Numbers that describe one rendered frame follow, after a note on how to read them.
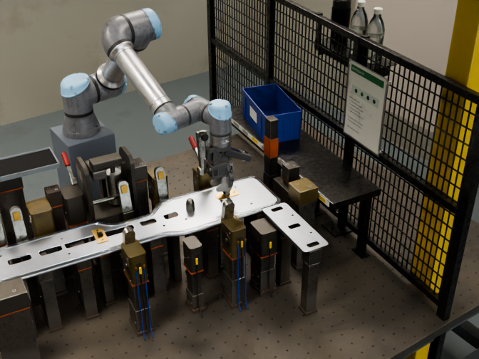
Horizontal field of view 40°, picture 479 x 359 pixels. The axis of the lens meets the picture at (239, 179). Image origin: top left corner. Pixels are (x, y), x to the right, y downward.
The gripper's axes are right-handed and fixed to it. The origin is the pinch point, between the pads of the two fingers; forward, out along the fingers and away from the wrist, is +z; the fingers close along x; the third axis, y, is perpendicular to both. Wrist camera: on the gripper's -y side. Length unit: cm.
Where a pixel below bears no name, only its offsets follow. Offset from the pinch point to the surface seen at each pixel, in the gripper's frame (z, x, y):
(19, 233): 6, -17, 71
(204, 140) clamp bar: -12.4, -17.5, 0.4
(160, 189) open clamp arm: 4.6, -18.8, 18.4
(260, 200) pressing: 7.1, 1.8, -12.9
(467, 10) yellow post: -69, 43, -58
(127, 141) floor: 107, -246, -39
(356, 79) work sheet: -32, -1, -54
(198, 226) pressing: 7.4, 5.8, 14.2
